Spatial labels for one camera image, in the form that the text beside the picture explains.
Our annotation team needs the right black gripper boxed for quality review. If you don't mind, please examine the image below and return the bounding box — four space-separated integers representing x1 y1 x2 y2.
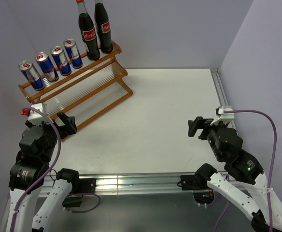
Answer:
187 115 228 160

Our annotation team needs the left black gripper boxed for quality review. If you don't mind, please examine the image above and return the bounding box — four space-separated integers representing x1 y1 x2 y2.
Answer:
36 111 76 161

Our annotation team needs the blue silver can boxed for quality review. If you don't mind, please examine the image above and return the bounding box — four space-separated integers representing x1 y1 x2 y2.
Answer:
35 52 59 82

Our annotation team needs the cola bottle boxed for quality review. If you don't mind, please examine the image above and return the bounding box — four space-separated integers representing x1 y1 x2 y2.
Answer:
94 0 113 54
76 0 100 61

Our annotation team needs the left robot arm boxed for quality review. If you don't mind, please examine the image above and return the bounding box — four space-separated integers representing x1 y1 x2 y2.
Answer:
6 108 81 232

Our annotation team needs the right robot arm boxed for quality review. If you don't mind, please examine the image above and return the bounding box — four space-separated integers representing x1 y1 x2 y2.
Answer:
188 116 282 232

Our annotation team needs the wooden three-tier shelf rack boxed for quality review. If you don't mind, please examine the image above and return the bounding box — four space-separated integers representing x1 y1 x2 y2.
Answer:
18 41 133 130

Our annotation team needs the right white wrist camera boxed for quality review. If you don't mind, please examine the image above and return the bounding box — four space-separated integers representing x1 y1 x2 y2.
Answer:
211 105 235 126

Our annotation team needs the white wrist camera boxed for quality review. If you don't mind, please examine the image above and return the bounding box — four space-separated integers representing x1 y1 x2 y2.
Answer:
211 105 235 126
21 103 51 126

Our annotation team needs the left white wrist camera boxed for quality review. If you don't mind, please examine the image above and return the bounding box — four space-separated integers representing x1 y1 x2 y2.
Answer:
21 103 51 126

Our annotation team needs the aluminium right side rail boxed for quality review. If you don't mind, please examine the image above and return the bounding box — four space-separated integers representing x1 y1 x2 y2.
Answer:
210 68 228 105

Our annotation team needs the aluminium rail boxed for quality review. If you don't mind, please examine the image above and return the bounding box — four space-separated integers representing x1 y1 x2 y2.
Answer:
210 68 228 105
9 170 253 199

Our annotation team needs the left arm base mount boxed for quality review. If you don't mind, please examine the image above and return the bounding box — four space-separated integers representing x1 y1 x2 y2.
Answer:
62 178 96 208

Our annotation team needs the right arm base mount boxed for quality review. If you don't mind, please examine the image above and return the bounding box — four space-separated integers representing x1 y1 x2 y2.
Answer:
177 174 214 204

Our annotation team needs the aluminium front rail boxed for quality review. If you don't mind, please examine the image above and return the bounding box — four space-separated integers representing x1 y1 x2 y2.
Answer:
9 170 253 199

